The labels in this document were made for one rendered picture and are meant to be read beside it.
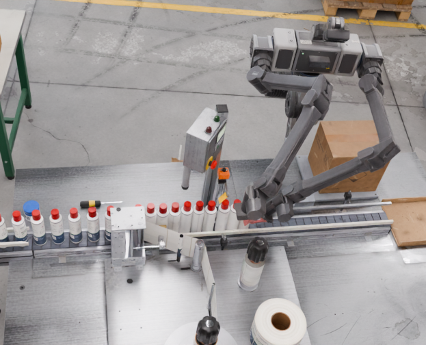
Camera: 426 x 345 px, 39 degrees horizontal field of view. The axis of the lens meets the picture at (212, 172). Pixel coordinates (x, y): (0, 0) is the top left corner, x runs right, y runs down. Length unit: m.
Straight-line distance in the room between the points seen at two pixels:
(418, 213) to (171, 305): 1.35
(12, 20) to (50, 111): 0.80
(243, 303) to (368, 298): 0.58
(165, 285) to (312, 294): 0.65
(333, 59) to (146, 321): 1.39
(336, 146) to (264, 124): 1.70
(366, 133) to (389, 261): 0.62
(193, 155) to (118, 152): 1.89
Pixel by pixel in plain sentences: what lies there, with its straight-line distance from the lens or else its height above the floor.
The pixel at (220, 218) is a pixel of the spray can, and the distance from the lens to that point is 2.64.
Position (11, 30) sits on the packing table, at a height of 0.78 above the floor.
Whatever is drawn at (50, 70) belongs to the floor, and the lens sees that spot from 4.85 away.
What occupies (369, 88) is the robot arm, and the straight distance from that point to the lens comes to 2.68.
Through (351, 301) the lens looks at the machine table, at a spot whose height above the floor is 0.83.
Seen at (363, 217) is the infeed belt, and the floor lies 0.88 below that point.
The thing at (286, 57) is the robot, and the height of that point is 1.46.
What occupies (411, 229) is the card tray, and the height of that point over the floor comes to 0.83.
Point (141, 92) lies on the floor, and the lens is 4.65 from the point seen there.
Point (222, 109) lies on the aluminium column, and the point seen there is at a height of 1.50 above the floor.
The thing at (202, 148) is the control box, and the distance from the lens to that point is 2.30.
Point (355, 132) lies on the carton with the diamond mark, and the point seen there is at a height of 1.12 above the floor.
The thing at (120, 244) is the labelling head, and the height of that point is 1.04.
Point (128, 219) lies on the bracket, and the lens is 2.42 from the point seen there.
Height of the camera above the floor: 3.09
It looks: 49 degrees down
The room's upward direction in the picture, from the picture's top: 10 degrees clockwise
